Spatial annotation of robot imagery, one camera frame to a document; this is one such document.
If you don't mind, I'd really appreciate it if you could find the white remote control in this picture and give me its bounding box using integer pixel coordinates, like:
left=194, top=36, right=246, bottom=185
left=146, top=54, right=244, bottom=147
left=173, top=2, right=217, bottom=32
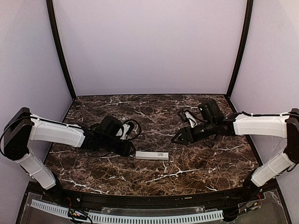
left=135, top=151, right=169, bottom=160

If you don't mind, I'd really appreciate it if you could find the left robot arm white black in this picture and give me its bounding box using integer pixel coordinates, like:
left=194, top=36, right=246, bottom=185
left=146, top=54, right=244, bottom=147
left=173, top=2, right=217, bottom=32
left=0, top=107, right=137, bottom=190

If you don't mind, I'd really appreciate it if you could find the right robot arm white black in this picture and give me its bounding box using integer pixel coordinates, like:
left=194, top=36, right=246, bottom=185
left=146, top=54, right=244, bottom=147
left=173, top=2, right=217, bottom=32
left=171, top=99, right=299, bottom=190

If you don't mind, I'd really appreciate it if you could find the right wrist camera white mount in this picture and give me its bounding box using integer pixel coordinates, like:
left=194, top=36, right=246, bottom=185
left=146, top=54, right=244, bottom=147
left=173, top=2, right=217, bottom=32
left=177, top=110, right=198, bottom=128

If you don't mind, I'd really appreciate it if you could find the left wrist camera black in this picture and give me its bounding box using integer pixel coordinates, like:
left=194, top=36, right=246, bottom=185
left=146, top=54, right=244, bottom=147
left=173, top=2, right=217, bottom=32
left=116, top=121, right=135, bottom=140

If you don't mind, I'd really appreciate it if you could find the black front rail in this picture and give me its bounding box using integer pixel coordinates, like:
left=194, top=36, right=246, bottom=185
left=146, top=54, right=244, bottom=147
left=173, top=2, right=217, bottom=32
left=64, top=188, right=244, bottom=210

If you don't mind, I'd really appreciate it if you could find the grey slotted cable duct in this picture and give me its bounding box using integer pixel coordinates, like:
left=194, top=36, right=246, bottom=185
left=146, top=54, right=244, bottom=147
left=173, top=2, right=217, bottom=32
left=30, top=199, right=224, bottom=224

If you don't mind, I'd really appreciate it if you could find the right black frame post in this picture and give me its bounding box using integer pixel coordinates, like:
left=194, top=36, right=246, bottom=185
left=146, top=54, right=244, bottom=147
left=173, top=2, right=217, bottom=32
left=226, top=0, right=254, bottom=98

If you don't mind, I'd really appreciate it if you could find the black frame post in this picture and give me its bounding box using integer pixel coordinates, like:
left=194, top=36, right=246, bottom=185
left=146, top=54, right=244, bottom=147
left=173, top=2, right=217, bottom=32
left=46, top=0, right=77, bottom=100
left=226, top=0, right=254, bottom=98

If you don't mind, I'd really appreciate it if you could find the left black frame post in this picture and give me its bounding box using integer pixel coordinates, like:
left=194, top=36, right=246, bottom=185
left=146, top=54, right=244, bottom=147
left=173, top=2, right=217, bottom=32
left=46, top=0, right=77, bottom=100

